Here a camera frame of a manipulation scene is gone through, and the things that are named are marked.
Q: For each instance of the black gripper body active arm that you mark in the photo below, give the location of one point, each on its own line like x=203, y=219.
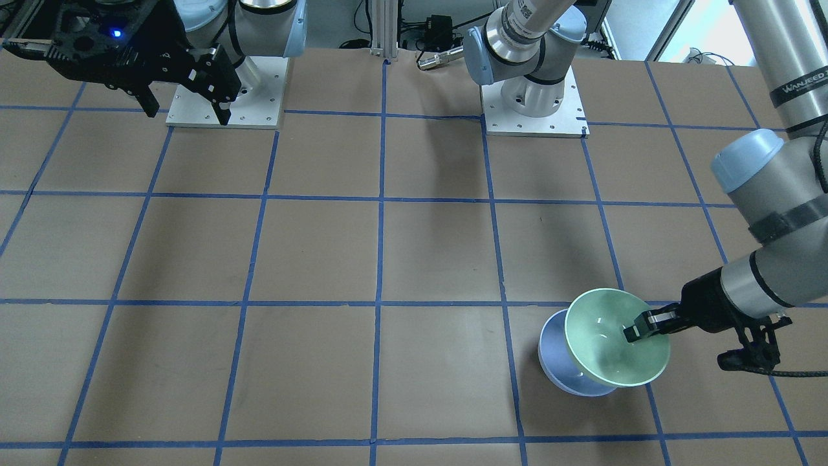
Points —
x=704, y=301

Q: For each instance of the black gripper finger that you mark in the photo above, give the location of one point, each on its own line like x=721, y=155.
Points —
x=653, y=322

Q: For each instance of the black gripper body idle arm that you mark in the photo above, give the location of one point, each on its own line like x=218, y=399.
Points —
x=173, y=44

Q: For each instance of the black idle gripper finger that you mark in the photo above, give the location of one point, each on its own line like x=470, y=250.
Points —
x=215, y=79
x=145, y=97

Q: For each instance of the green bowl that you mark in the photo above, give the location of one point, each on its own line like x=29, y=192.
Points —
x=594, y=336

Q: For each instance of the blue bowl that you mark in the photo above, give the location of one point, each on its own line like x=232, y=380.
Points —
x=558, y=365

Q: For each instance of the silver cylindrical connector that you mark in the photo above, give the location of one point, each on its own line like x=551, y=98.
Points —
x=440, y=59

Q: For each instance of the black power adapter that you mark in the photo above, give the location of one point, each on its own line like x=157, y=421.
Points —
x=438, y=33

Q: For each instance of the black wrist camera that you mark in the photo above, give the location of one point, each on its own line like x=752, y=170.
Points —
x=759, y=353

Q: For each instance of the aluminium frame post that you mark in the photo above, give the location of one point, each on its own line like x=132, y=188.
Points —
x=384, y=28

